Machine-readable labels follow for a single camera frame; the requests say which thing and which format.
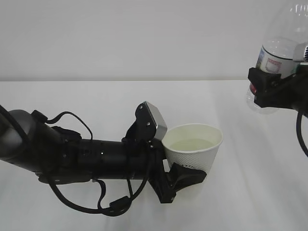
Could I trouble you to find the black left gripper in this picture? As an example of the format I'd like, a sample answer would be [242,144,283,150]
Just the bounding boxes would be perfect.
[141,140,207,204]

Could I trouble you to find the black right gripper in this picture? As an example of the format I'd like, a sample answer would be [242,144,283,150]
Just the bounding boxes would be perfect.
[248,64,308,116]

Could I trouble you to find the clear Nongfu Spring water bottle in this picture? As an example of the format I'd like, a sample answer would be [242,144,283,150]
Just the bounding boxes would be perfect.
[246,0,308,115]

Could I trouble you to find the white paper cup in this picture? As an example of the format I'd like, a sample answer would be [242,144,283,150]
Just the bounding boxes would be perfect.
[162,123,223,176]

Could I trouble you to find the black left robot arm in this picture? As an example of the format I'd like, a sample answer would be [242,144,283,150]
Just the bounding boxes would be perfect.
[0,101,206,204]

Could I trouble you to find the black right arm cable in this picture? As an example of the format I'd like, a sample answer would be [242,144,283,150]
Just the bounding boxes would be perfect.
[296,110,308,158]

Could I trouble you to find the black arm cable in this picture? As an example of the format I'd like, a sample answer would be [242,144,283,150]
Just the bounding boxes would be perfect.
[0,105,150,217]
[296,110,308,158]

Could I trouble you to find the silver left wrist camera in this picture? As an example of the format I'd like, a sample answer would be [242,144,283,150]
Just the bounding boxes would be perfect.
[125,101,167,142]

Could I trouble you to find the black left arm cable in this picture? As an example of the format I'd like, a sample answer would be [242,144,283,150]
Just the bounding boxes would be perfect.
[0,105,150,217]

